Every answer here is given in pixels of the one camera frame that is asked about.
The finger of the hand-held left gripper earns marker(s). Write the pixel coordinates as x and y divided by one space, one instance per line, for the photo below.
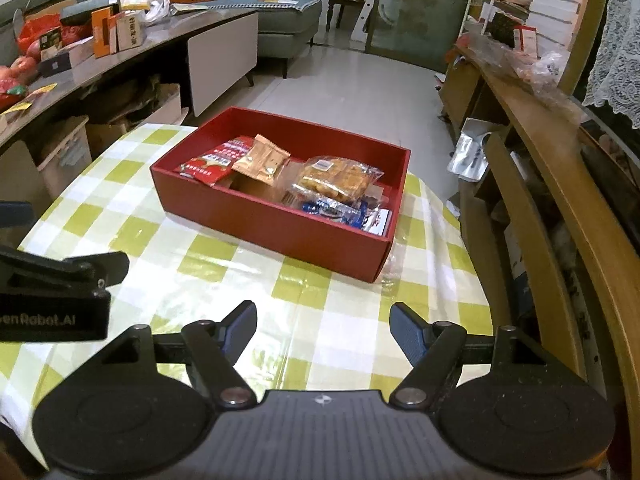
15 215
75 272

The blue patterned sofa mat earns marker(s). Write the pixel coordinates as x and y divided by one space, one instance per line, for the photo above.
260 2

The blue snack packet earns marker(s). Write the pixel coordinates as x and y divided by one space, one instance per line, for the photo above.
325 210

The white foam board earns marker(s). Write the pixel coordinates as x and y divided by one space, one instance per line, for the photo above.
362 20

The yellow sachet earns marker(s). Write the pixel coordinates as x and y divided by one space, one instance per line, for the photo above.
35 94

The red plastic bag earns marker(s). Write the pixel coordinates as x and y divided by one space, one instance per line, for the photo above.
37 30

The white lace cloth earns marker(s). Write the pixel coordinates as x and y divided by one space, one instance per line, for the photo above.
615 60

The black white flat box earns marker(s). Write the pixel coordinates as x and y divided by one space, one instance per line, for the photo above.
65 57

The white printed carton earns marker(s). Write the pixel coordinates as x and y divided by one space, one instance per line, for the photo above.
127 32

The red green-edged snack packet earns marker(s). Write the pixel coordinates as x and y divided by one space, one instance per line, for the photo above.
215 160

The green checked tablecloth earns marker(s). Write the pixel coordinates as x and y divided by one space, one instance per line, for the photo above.
325 310

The clear pastry packet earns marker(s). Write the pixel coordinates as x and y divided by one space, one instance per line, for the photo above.
335 177

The beige storage box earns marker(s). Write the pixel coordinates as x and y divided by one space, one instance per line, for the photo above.
65 160

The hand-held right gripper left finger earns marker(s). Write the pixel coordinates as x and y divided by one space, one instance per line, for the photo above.
240 325

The copper foil snack packet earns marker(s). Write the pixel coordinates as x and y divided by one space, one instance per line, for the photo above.
262 160

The silver foil bag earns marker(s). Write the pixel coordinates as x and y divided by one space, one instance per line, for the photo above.
470 152

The clear plastic bag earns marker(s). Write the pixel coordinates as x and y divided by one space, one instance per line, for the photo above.
545 72

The grey sofa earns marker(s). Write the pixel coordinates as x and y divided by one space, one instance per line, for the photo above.
285 25

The orange carton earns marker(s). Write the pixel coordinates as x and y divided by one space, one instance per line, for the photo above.
102 32

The red cardboard box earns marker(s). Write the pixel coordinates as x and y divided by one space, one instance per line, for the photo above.
280 240

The red apple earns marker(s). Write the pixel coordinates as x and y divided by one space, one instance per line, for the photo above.
20 67

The glass sliding door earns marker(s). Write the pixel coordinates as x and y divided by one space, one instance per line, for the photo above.
425 15

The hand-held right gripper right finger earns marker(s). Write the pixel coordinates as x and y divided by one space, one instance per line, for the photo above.
407 330

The brown cardboard box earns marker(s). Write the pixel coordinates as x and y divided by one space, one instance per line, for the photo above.
150 105

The white plastic bag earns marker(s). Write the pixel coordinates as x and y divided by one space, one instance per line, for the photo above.
155 7

